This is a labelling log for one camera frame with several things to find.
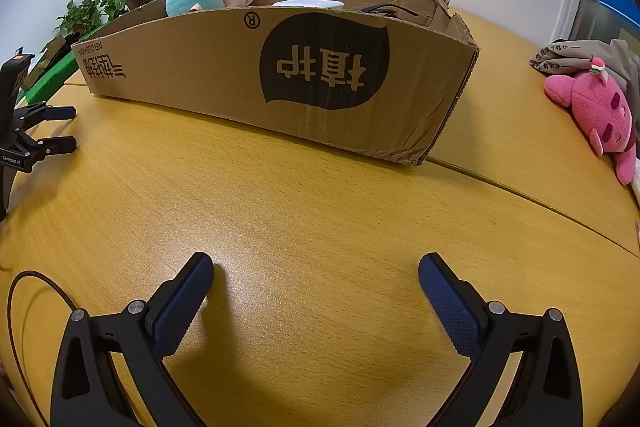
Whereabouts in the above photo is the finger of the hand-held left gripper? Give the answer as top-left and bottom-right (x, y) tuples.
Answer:
(15, 103), (77, 132)
(22, 136), (77, 168)

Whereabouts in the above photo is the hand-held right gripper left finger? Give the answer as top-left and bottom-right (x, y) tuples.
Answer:
(50, 252), (216, 427)

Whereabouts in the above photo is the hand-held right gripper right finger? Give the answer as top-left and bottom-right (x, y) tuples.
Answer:
(418, 253), (584, 427)

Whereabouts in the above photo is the brown cardboard box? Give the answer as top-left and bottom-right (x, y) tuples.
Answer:
(71, 0), (481, 166)

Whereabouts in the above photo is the white phone case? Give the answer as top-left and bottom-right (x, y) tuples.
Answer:
(272, 0), (346, 11)

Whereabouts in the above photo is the small green potted plant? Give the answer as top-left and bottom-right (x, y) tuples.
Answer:
(54, 0), (103, 36)

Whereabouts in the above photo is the grey cloth with writing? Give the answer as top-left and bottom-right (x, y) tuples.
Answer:
(528, 38), (640, 92)

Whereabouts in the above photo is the black cable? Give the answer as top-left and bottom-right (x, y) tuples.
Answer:
(7, 271), (77, 388)

